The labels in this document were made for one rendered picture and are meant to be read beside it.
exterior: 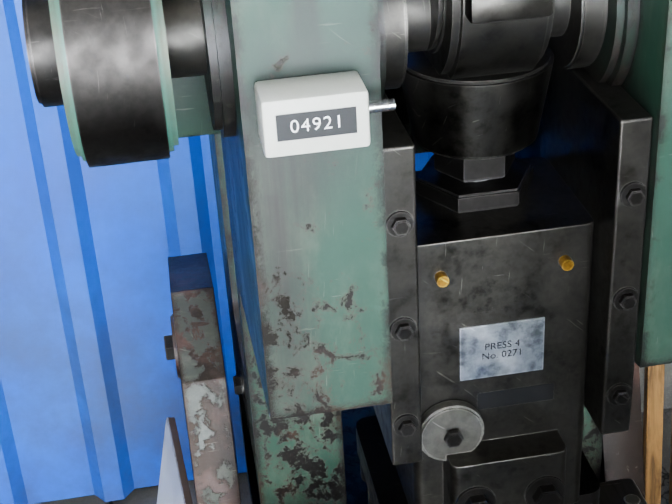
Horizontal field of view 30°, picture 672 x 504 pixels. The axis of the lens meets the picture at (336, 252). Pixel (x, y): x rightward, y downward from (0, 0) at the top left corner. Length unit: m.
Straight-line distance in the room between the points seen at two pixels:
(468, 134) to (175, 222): 1.33
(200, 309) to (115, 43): 0.64
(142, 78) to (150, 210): 1.40
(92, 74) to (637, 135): 0.39
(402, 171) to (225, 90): 0.14
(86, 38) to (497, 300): 0.38
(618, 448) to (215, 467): 0.48
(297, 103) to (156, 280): 1.55
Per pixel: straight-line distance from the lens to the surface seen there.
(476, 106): 0.95
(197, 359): 1.42
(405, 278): 0.93
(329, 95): 0.80
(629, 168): 0.94
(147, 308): 2.36
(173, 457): 1.74
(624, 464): 1.55
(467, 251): 0.97
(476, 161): 1.00
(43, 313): 2.36
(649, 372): 2.34
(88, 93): 0.87
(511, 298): 1.00
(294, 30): 0.83
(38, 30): 0.92
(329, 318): 0.92
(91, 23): 0.86
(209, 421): 1.43
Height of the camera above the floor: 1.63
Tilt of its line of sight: 29 degrees down
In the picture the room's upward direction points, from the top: 3 degrees counter-clockwise
